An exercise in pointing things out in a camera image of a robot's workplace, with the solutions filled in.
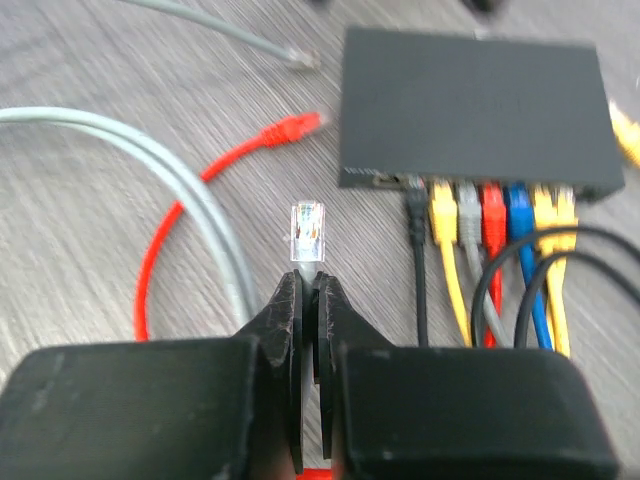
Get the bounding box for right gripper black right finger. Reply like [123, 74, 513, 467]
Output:
[314, 274, 620, 479]

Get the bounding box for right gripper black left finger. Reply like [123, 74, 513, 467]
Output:
[1, 272, 304, 479]

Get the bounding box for black ethernet cable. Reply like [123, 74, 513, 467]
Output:
[404, 187, 640, 350]

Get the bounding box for yellow ethernet cable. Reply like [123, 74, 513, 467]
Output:
[427, 98, 640, 349]
[532, 183, 580, 359]

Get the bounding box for orange red ethernet cable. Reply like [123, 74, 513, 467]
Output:
[133, 110, 509, 480]

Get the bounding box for short grey ethernet cable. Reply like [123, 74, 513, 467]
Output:
[455, 182, 511, 349]

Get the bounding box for blue ethernet cable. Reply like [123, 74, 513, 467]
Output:
[504, 183, 554, 350]

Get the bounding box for black network switch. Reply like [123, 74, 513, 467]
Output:
[339, 26, 624, 201]

